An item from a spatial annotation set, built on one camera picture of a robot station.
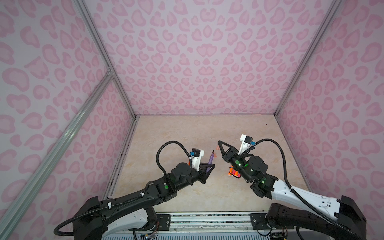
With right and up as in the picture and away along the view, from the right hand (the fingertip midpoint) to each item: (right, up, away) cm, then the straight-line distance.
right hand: (217, 142), depth 67 cm
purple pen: (-3, -9, +2) cm, 10 cm away
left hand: (-1, -10, +2) cm, 11 cm away
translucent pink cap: (0, -3, +1) cm, 3 cm away
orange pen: (+5, -11, -3) cm, 13 cm away
